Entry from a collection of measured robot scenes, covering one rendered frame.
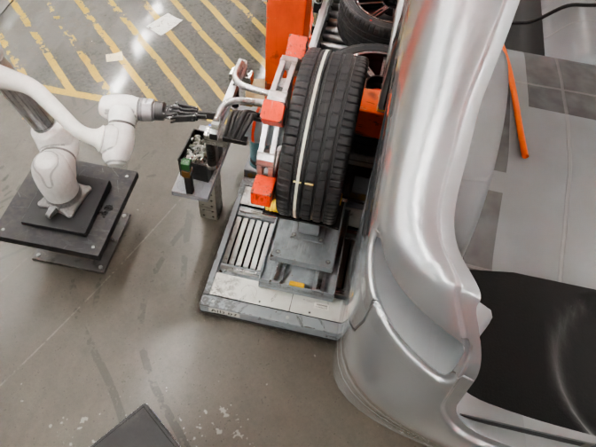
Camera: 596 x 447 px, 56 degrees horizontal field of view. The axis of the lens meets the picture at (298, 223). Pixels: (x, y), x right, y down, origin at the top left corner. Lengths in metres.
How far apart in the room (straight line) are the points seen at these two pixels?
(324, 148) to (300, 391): 1.16
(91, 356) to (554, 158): 2.07
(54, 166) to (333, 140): 1.24
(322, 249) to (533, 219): 1.02
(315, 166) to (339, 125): 0.16
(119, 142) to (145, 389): 1.08
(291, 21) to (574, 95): 1.14
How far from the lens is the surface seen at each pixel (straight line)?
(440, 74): 1.23
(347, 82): 1.98
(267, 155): 1.98
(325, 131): 1.90
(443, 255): 1.01
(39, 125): 2.66
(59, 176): 2.60
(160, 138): 3.41
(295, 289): 2.63
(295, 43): 2.23
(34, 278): 3.01
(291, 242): 2.66
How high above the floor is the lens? 2.45
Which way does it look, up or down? 55 degrees down
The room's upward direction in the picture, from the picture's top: 6 degrees clockwise
